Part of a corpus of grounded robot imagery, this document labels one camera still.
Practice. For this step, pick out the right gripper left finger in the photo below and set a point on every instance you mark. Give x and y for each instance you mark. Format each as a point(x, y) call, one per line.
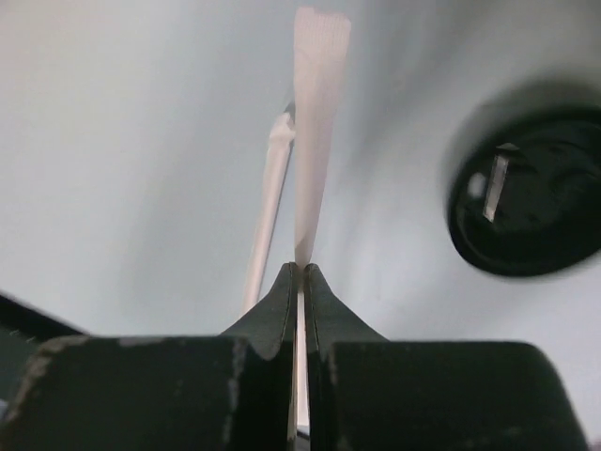
point(230, 391)

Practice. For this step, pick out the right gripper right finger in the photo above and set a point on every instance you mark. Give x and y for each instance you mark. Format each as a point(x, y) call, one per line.
point(370, 393)

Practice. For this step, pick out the straw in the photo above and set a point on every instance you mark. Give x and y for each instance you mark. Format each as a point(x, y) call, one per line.
point(320, 46)
point(280, 144)

